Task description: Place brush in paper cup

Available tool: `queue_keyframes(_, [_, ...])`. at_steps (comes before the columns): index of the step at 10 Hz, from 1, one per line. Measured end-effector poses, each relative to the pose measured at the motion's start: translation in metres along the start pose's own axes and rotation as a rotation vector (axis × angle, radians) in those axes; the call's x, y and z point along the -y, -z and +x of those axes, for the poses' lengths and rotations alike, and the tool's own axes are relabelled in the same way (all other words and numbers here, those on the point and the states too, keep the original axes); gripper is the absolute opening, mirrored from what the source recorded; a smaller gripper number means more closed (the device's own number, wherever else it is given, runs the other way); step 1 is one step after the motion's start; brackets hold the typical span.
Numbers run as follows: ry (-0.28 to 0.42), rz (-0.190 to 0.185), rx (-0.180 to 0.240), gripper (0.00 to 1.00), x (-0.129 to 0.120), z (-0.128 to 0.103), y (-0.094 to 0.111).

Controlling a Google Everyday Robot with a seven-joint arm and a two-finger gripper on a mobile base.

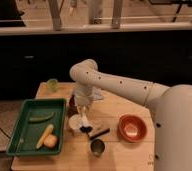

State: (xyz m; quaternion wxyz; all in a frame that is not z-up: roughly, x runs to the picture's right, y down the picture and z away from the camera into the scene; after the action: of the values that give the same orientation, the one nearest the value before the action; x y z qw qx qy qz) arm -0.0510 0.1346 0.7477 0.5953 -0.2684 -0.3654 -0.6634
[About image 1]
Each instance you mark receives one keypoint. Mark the orange round fruit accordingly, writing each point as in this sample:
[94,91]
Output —
[50,141]

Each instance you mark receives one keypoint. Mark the red orange bowl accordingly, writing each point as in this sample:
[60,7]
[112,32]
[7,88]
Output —
[131,128]

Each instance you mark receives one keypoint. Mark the green plastic tray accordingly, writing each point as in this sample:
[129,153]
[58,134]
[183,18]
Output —
[25,135]

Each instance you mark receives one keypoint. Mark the light blue cloth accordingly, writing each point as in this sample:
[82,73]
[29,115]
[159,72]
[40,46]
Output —
[97,95]

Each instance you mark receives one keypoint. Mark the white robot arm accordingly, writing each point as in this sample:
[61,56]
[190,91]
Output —
[170,108]

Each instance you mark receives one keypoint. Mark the green cucumber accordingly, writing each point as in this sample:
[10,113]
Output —
[41,118]

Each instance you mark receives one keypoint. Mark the black brush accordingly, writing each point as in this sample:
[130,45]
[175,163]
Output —
[94,132]

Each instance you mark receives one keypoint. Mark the small green cup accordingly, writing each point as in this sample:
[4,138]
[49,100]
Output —
[52,85]

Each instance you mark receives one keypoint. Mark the white paper cup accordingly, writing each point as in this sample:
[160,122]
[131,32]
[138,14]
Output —
[73,124]

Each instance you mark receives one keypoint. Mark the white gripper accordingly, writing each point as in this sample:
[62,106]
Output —
[83,100]

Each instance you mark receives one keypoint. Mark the dark metal cup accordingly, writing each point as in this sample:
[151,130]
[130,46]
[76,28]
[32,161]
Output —
[97,147]

